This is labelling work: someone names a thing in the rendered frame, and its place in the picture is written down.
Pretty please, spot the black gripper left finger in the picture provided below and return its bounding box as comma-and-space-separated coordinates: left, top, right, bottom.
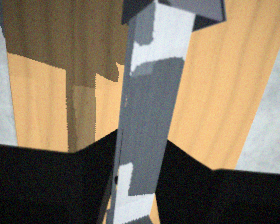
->
0, 129, 118, 224

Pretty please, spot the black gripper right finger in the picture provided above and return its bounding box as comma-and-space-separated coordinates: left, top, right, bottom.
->
155, 139, 280, 224

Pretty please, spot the light wooden board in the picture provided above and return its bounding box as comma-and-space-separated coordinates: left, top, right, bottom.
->
2, 0, 280, 169

